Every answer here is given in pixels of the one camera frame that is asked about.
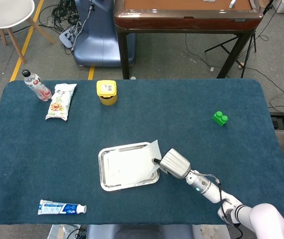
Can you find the grey power strip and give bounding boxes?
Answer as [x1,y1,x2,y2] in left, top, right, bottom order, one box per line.
[59,26,83,48]

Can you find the white paper sheet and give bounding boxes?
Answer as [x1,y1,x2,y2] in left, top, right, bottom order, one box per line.
[105,139,163,185]

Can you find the black tripod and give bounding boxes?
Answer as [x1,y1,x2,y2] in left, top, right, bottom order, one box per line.
[204,0,275,79]

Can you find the clear bottle pink label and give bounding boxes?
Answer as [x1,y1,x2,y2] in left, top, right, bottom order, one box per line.
[22,69,53,102]

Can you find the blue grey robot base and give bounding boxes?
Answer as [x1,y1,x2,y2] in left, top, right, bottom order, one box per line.
[73,0,137,67]

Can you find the white snack bag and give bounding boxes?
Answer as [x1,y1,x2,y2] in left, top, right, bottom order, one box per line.
[45,83,78,121]

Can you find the white chair wooden legs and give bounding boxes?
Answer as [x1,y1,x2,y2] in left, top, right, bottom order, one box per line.
[0,0,56,65]

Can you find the black floor cable bundle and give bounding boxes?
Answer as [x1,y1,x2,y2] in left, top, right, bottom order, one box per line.
[38,0,81,33]

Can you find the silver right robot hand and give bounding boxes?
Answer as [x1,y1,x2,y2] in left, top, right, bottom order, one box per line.
[152,148,191,180]

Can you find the yellow lidded jar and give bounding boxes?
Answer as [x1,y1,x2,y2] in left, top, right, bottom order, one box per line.
[96,80,118,106]

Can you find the blue white toothpaste tube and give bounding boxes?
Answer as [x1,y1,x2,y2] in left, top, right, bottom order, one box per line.
[37,199,88,216]

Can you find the silver metal tray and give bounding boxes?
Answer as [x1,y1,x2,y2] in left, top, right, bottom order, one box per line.
[98,141,161,192]

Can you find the brown mahjong table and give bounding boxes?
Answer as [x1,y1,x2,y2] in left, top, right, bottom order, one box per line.
[113,0,264,80]

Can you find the green building block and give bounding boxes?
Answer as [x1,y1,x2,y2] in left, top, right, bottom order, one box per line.
[211,111,229,127]

